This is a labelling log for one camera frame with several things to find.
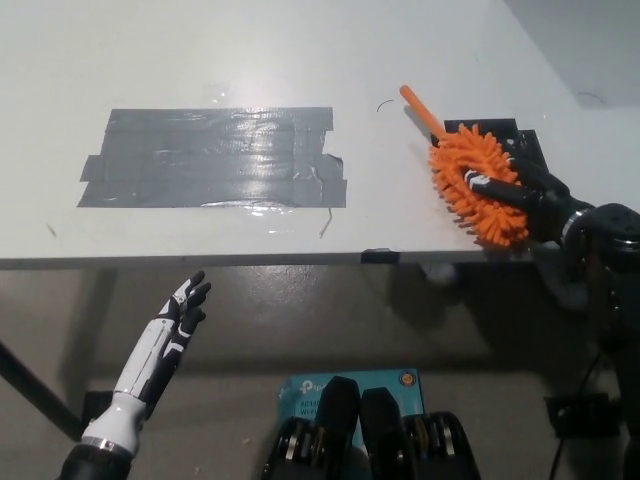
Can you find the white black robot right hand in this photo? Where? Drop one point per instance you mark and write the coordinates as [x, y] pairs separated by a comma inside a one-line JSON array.
[[547, 207]]

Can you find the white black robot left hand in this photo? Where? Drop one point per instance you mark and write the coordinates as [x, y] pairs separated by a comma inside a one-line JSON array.
[[150, 355]]

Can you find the orange microfiber duster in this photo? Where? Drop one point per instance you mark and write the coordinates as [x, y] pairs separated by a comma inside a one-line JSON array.
[[472, 160]]

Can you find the black tape patch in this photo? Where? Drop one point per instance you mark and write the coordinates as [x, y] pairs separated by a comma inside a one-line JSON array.
[[502, 127]]

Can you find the black metal table leg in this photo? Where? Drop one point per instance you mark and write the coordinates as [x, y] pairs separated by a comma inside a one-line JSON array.
[[32, 387]]

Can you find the teal router box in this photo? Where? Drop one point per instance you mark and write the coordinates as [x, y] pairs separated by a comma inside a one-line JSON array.
[[302, 397]]

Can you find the large black floor plate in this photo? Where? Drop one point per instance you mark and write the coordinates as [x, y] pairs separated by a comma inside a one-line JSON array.
[[582, 415]]

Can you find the grey duct tape patch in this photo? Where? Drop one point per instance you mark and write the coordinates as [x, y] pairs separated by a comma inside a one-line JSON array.
[[215, 157]]

